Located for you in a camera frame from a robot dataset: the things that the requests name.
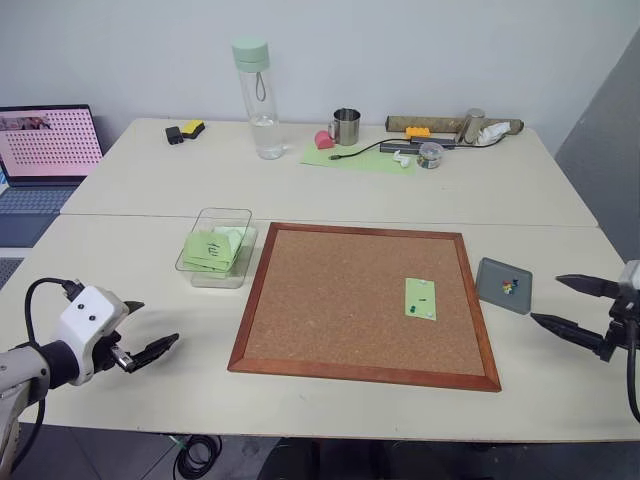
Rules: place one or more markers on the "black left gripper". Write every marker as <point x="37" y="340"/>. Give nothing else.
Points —
<point x="107" y="353"/>

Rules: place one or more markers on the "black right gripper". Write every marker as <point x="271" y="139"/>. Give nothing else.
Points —
<point x="623" y="311"/>

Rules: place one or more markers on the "green paper note with mark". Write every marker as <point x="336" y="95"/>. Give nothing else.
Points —
<point x="419" y="293"/>

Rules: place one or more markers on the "wood-framed cork board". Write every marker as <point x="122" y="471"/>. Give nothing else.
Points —
<point x="340" y="310"/>

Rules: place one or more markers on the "clear plastic box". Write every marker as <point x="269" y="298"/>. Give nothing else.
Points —
<point x="220" y="280"/>

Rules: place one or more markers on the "grey square tray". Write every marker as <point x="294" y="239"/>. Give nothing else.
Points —
<point x="490" y="295"/>

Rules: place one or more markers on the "white crumpled cloth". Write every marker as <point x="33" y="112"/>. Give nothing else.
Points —
<point x="492" y="133"/>

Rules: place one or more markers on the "black rectangular block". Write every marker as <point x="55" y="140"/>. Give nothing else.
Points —
<point x="174" y="135"/>

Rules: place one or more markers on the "yellow and black eraser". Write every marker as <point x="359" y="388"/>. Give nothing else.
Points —
<point x="193" y="128"/>

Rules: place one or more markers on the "open laptop with pink screen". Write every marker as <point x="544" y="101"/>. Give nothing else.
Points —
<point x="47" y="145"/>

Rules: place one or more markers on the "grey metal bar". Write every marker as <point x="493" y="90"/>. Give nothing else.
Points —
<point x="447" y="145"/>

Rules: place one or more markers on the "silver metal cylinder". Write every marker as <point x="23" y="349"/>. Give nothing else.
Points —
<point x="472" y="126"/>

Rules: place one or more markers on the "small clear tape jar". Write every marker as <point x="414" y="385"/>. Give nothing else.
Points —
<point x="431" y="156"/>

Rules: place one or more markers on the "small white plastic clip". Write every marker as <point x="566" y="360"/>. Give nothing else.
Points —
<point x="400" y="159"/>

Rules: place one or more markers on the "yellow toy brick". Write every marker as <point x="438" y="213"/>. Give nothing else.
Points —
<point x="418" y="132"/>

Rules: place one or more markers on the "brown cardboard tube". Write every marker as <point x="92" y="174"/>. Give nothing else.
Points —
<point x="425" y="122"/>

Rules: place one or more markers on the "grey usb hub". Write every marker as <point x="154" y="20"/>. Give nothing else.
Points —
<point x="397" y="147"/>

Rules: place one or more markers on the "clear bottle with green lid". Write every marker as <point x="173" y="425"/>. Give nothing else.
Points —
<point x="260" y="110"/>

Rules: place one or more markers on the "pink plastic object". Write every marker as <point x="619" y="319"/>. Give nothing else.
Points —
<point x="324" y="140"/>

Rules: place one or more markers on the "light green paper sheet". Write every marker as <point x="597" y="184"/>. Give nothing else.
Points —
<point x="360" y="162"/>

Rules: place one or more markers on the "steel mug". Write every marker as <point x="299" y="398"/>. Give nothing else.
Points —
<point x="347" y="127"/>

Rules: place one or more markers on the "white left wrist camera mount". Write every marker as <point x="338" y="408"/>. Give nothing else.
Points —
<point x="90" y="310"/>

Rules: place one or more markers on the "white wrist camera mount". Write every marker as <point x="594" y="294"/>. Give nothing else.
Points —
<point x="631" y="274"/>
<point x="90" y="310"/>

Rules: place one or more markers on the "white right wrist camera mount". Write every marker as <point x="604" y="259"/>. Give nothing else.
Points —
<point x="631" y="274"/>

